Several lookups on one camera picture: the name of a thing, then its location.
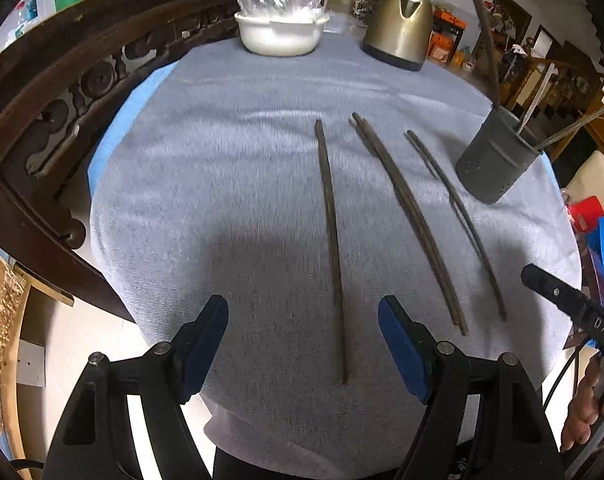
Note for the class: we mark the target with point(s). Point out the white ceramic bowl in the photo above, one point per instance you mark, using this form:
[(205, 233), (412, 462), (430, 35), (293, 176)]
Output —
[(277, 37)]

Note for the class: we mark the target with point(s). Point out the wooden staircase railing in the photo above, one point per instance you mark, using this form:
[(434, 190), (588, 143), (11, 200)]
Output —
[(556, 85)]

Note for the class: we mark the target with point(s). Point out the beige chair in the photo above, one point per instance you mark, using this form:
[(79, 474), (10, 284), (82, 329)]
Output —
[(594, 180)]

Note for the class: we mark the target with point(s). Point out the red child's chair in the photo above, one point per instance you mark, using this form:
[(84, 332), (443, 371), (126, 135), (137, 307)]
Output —
[(586, 212)]

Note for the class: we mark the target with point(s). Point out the orange gift box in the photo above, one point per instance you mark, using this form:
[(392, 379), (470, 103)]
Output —
[(439, 50)]

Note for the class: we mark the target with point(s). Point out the person's right hand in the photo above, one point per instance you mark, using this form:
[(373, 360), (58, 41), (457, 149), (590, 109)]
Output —
[(581, 410)]

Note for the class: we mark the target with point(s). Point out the grey tablecloth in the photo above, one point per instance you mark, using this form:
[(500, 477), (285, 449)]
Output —
[(232, 185)]

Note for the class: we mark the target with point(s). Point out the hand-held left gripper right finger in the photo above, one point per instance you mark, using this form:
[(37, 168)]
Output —
[(404, 345)]

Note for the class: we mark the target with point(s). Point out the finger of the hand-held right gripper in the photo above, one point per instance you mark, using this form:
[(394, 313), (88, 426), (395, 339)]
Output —
[(551, 287)]

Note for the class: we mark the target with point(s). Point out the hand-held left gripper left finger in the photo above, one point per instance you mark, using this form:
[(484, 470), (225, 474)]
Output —
[(202, 345)]

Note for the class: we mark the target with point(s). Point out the grey metal chopstick holder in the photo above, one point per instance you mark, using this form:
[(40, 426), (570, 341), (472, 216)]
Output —
[(491, 170)]

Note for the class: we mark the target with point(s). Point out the dark carved wooden sideboard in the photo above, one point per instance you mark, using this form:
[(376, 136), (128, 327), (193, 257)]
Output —
[(57, 85)]

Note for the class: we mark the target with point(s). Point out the flat orange box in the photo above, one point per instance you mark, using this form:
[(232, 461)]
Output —
[(449, 20)]

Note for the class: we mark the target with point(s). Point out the golden electric kettle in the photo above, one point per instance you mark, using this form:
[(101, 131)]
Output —
[(396, 25)]

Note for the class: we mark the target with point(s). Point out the dark wooden door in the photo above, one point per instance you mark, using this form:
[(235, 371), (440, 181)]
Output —
[(511, 10)]

